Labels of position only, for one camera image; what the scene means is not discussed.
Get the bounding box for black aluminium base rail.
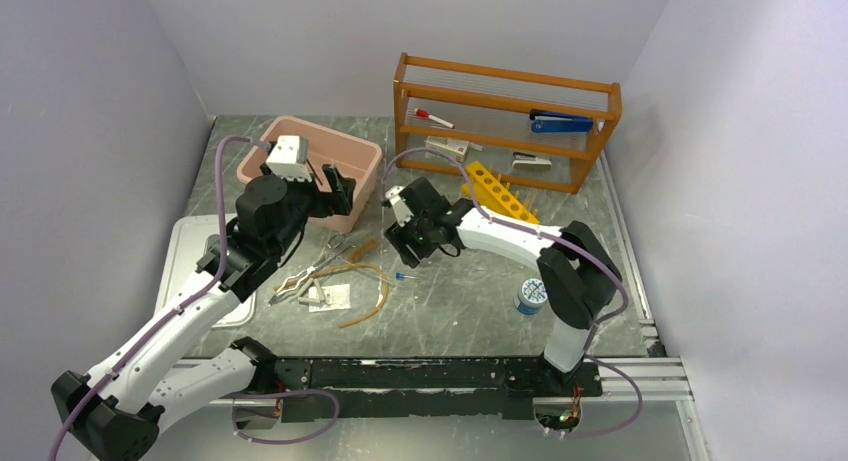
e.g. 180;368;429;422
198;355;694;424

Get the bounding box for pink plastic bin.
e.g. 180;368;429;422
261;116;383;234

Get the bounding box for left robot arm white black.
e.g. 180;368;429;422
51;164;356;460

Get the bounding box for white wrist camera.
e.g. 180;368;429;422
265;135;311;182
382;185;414;227

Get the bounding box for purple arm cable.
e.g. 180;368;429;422
381;146;645;441
46;134;342;461

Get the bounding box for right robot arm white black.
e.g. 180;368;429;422
381;177;625;395

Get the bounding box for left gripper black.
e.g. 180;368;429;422
261;160;355;256

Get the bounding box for small white paper packet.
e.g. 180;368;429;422
308;284;352;313

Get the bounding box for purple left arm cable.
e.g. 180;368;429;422
46;134;342;461

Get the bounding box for white stapler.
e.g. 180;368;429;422
511;151;552;170

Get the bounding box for orange wooden shelf rack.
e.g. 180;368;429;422
393;53;623;194

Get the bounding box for yellow test tube rack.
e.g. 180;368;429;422
460;161;539;224

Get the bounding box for red white marker pen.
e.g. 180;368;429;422
414;108;455;129

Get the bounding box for amber rubber tubing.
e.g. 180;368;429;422
312;237;392;330

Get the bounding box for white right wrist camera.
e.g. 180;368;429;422
382;185;414;227

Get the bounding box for blue stapler on shelf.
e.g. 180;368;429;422
528;109;594;134

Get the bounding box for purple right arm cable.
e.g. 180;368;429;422
381;146;645;441

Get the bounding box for black metal ring stand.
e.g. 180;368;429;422
306;158;323;186

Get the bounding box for blue white round jar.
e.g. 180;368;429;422
514;278;548;315

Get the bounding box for white cardboard box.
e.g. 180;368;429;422
425;136;470;163

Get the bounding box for metal crucible tongs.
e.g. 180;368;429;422
268;233;350;306

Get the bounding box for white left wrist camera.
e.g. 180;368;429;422
265;135;311;182

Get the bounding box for white plastic bin lid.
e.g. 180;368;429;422
154;214;256;329

